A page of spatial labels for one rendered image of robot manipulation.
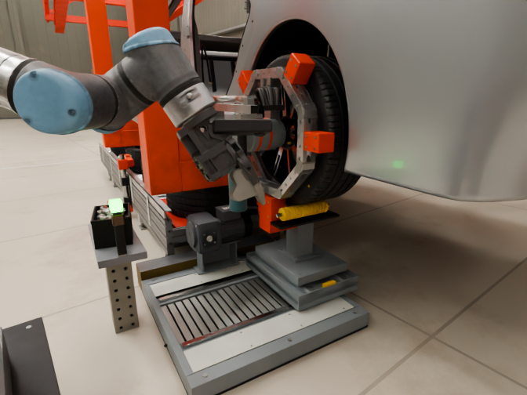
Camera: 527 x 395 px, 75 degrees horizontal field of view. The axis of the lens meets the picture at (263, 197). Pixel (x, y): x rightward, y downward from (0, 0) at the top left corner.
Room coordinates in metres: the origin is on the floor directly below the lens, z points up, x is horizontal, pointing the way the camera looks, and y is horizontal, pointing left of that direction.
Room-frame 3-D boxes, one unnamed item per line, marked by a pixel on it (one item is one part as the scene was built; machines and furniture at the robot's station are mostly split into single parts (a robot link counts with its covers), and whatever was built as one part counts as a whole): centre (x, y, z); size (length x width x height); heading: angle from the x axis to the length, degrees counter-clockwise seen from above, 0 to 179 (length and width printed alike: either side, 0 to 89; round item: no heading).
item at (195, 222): (1.75, 0.20, 0.26); 0.42 x 0.18 x 0.35; 120
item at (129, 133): (3.61, 1.23, 0.69); 0.52 x 0.17 x 0.35; 120
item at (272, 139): (1.49, 0.02, 0.85); 0.21 x 0.14 x 0.14; 120
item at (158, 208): (2.88, 1.15, 0.28); 2.47 x 0.09 x 0.22; 30
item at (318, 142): (1.26, -0.20, 0.85); 0.09 x 0.08 x 0.07; 30
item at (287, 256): (1.61, -0.18, 0.32); 0.40 x 0.30 x 0.28; 30
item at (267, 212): (1.55, -0.07, 0.48); 0.16 x 0.12 x 0.17; 120
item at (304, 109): (1.53, -0.04, 0.85); 0.54 x 0.07 x 0.54; 30
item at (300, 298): (1.61, -0.18, 0.13); 0.50 x 0.36 x 0.10; 30
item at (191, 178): (1.95, 0.25, 0.69); 0.52 x 0.17 x 0.35; 120
